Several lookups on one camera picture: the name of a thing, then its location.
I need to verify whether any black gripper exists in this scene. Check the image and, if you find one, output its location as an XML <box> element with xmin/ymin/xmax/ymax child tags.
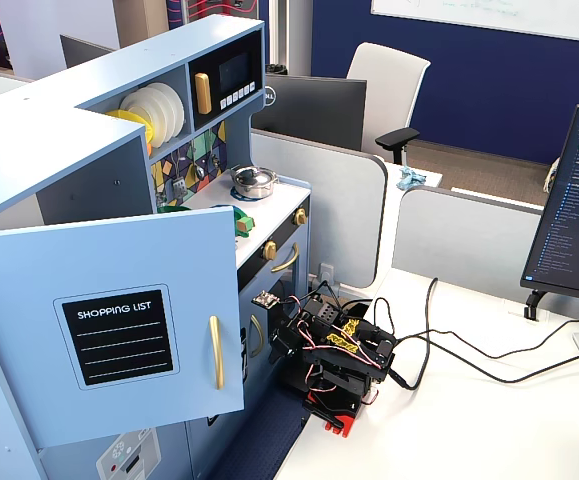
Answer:
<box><xmin>267</xmin><ymin>297</ymin><xmax>344</xmax><ymax>366</ymax></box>

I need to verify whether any red robot base clamp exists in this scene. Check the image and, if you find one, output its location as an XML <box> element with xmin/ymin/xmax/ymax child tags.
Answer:
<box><xmin>302</xmin><ymin>388</ymin><xmax>366</xmax><ymax>438</ymax></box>

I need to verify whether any green toy pan recipient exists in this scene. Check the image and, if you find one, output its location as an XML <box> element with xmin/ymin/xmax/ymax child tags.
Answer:
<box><xmin>157</xmin><ymin>202</ymin><xmax>256</xmax><ymax>237</ymax></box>

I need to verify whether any blue shopping list cabinet door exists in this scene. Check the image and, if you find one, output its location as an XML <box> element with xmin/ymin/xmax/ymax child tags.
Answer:
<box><xmin>0</xmin><ymin>204</ymin><xmax>246</xmax><ymax>449</ymax></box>

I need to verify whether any dark blue textured mat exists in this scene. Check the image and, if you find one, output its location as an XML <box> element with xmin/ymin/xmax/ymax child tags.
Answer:
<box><xmin>203</xmin><ymin>392</ymin><xmax>313</xmax><ymax>480</ymax></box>

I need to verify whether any grey desk divider panel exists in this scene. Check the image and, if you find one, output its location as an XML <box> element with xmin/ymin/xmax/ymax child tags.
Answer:
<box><xmin>250</xmin><ymin>128</ymin><xmax>389</xmax><ymax>290</ymax></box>
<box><xmin>391</xmin><ymin>187</ymin><xmax>546</xmax><ymax>288</ymax></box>

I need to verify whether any steel toy pot with lid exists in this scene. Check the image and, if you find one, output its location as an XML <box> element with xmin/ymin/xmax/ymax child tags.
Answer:
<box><xmin>229</xmin><ymin>164</ymin><xmax>279</xmax><ymax>200</ymax></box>

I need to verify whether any crumpled light blue cloth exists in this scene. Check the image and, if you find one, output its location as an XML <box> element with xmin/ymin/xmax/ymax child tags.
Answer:
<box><xmin>395</xmin><ymin>166</ymin><xmax>427</xmax><ymax>192</ymax></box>

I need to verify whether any black Dell monitor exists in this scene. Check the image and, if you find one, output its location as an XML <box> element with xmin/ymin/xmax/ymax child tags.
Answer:
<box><xmin>251</xmin><ymin>73</ymin><xmax>369</xmax><ymax>153</ymax></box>

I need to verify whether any white toy plate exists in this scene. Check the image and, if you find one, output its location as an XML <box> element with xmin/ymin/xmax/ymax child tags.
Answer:
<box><xmin>119</xmin><ymin>88</ymin><xmax>168</xmax><ymax>149</ymax></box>
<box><xmin>151</xmin><ymin>82</ymin><xmax>187</xmax><ymax>139</ymax></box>
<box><xmin>138</xmin><ymin>84</ymin><xmax>179</xmax><ymax>146</ymax></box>

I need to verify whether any black monitor stand foot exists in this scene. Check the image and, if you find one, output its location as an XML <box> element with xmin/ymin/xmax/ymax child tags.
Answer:
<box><xmin>523</xmin><ymin>289</ymin><xmax>556</xmax><ymax>322</ymax></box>

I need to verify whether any yellow toy plate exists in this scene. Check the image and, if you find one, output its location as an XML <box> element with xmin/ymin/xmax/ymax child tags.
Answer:
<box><xmin>104</xmin><ymin>108</ymin><xmax>155</xmax><ymax>144</ymax></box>

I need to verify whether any white office chair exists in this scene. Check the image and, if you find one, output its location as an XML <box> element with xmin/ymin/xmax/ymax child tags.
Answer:
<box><xmin>344</xmin><ymin>42</ymin><xmax>432</xmax><ymax>165</ymax></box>

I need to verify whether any black toy microwave door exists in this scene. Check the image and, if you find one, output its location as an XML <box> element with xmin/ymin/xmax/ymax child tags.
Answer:
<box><xmin>188</xmin><ymin>30</ymin><xmax>265</xmax><ymax>132</ymax></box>

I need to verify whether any aluminium profile column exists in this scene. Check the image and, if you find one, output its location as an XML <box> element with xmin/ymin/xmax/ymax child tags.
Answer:
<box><xmin>267</xmin><ymin>0</ymin><xmax>313</xmax><ymax>77</ymax></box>

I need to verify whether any light blue toy kitchen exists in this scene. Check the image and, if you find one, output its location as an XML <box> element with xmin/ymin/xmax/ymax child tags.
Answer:
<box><xmin>0</xmin><ymin>13</ymin><xmax>315</xmax><ymax>480</ymax></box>

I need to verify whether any monitor showing code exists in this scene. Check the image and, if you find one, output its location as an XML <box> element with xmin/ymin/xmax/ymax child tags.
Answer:
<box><xmin>519</xmin><ymin>103</ymin><xmax>579</xmax><ymax>302</ymax></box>

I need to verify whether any dark monitor back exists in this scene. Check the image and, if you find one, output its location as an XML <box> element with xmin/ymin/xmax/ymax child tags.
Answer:
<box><xmin>59</xmin><ymin>34</ymin><xmax>118</xmax><ymax>70</ymax></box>

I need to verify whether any whiteboard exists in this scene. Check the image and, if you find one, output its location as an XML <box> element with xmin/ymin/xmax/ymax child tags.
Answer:
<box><xmin>370</xmin><ymin>0</ymin><xmax>579</xmax><ymax>46</ymax></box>

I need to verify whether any gold lower door handle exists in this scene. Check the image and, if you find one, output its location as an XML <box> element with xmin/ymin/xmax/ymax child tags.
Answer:
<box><xmin>249</xmin><ymin>314</ymin><xmax>265</xmax><ymax>359</ymax></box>

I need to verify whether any small wrist camera board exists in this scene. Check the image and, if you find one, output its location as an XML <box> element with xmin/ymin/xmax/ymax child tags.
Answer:
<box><xmin>251</xmin><ymin>290</ymin><xmax>279</xmax><ymax>312</ymax></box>

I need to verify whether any gold cabinet door handle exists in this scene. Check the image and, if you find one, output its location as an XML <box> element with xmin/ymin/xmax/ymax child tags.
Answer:
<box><xmin>208</xmin><ymin>314</ymin><xmax>226</xmax><ymax>390</ymax></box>

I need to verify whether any gold oven door handle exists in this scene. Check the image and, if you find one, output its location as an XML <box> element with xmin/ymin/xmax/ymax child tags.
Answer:
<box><xmin>270</xmin><ymin>242</ymin><xmax>301</xmax><ymax>274</ymax></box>

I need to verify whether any black cable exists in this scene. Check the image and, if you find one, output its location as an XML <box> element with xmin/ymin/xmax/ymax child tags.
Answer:
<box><xmin>426</xmin><ymin>327</ymin><xmax>579</xmax><ymax>386</ymax></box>
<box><xmin>396</xmin><ymin>307</ymin><xmax>579</xmax><ymax>360</ymax></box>
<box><xmin>387</xmin><ymin>277</ymin><xmax>440</xmax><ymax>391</ymax></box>

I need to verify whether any gold microwave door handle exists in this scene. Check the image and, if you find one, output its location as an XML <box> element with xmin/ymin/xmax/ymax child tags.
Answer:
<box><xmin>194</xmin><ymin>72</ymin><xmax>213</xmax><ymax>115</ymax></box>

